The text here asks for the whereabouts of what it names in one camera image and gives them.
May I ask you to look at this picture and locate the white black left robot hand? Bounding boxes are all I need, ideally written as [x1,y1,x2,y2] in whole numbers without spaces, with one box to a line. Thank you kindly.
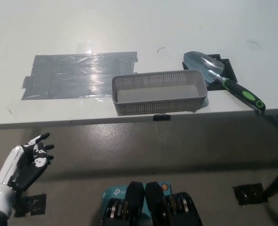
[0,132,55,217]

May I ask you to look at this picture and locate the garden trowel green black handle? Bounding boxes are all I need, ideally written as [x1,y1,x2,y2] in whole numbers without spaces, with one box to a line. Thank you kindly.
[183,51,266,111]

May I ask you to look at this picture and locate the black robot body blocks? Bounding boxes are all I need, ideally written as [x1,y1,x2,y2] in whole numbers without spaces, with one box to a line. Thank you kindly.
[100,180,203,226]

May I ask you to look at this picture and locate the black tape patch on desk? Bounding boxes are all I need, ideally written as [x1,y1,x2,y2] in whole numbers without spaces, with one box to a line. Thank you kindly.
[182,54,238,90]

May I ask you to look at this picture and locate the black floor tape patch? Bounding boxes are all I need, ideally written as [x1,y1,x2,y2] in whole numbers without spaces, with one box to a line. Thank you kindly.
[232,183,269,206]
[13,193,47,217]

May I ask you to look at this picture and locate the teal tp-link box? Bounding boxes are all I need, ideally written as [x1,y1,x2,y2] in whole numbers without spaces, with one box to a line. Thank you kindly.
[102,180,173,226]

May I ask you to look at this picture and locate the grey perforated plastic basket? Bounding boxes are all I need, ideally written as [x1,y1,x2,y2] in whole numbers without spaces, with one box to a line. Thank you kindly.
[111,70,209,116]

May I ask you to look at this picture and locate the small black tape piece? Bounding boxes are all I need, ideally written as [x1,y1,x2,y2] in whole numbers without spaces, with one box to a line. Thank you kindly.
[153,113,172,122]

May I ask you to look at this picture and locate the black table leg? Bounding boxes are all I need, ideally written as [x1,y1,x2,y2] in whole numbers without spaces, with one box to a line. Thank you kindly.
[262,164,278,198]

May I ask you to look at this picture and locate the grey duct tape patch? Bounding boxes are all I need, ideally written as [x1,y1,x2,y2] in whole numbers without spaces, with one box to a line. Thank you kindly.
[20,50,139,101]

